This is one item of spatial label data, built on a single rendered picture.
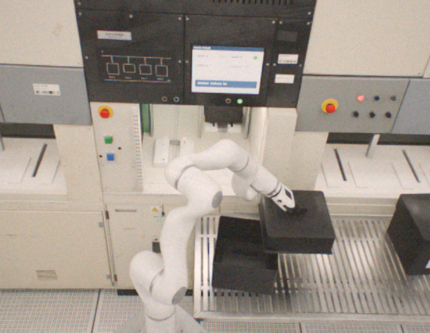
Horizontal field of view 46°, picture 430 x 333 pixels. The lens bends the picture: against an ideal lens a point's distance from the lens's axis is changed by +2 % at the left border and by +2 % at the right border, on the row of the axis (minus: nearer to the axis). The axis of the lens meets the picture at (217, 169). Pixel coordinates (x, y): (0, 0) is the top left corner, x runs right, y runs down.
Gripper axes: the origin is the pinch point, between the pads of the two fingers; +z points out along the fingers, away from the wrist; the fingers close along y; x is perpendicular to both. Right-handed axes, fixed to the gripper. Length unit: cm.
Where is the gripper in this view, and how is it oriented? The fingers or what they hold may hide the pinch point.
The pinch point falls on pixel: (295, 208)
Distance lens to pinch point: 216.8
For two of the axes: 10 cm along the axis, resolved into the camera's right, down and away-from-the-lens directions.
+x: -7.4, 5.1, 4.3
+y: -0.2, -6.6, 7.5
